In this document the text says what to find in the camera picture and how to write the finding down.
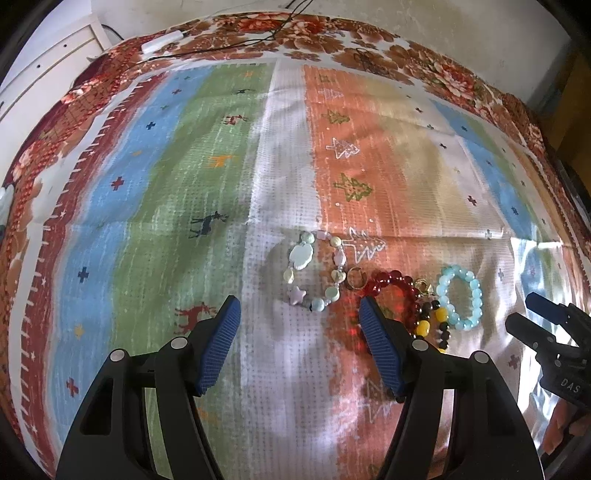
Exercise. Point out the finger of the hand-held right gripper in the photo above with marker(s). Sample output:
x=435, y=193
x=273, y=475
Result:
x=526, y=328
x=542, y=304

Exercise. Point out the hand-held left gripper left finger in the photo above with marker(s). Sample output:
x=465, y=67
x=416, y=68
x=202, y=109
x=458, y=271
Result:
x=217, y=350

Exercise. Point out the white headboard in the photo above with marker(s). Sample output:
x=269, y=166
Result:
x=46, y=64

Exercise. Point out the striped printed cloth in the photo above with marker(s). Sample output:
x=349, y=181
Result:
x=207, y=184

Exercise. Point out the white power adapter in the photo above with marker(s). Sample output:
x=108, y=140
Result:
x=159, y=42

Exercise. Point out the floral blanket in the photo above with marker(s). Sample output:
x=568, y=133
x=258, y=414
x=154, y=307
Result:
x=300, y=32

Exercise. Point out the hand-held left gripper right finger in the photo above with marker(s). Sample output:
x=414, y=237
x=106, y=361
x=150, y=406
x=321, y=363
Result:
x=378, y=341

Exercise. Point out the white crumpled cloth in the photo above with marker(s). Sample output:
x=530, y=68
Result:
x=4, y=201

